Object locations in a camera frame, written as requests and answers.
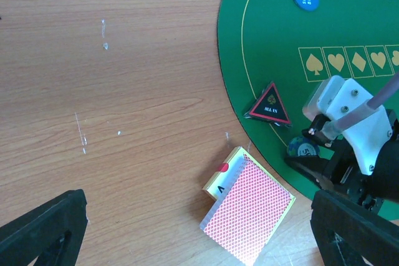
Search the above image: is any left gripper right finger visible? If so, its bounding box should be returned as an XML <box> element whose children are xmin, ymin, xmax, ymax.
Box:
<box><xmin>310</xmin><ymin>190</ymin><xmax>398</xmax><ymax>265</ymax></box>

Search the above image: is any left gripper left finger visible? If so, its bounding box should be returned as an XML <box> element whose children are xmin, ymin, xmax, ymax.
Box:
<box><xmin>1</xmin><ymin>189</ymin><xmax>88</xmax><ymax>265</ymax></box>

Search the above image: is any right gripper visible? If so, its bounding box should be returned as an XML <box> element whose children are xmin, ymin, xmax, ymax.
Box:
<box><xmin>284</xmin><ymin>113</ymin><xmax>398</xmax><ymax>213</ymax></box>

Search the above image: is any blue poker chip stack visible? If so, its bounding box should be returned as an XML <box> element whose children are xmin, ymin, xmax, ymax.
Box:
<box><xmin>286</xmin><ymin>136</ymin><xmax>320</xmax><ymax>157</ymax></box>

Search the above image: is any red-backed playing card deck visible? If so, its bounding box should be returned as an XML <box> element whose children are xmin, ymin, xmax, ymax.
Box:
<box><xmin>199</xmin><ymin>160</ymin><xmax>295</xmax><ymax>265</ymax></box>

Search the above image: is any black triangular all-in marker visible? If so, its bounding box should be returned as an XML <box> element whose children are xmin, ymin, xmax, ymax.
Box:
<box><xmin>244</xmin><ymin>82</ymin><xmax>292</xmax><ymax>128</ymax></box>

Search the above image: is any yellow playing card box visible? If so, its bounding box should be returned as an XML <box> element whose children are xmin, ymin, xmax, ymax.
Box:
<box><xmin>203</xmin><ymin>146</ymin><xmax>295</xmax><ymax>218</ymax></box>

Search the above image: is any round green poker mat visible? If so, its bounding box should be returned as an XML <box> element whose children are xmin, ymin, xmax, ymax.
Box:
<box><xmin>218</xmin><ymin>0</ymin><xmax>398</xmax><ymax>198</ymax></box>

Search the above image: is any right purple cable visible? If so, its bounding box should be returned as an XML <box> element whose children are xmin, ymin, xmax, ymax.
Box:
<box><xmin>320</xmin><ymin>72</ymin><xmax>399</xmax><ymax>138</ymax></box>

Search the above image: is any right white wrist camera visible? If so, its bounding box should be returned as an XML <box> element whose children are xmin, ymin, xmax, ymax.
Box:
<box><xmin>302</xmin><ymin>74</ymin><xmax>398</xmax><ymax>175</ymax></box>

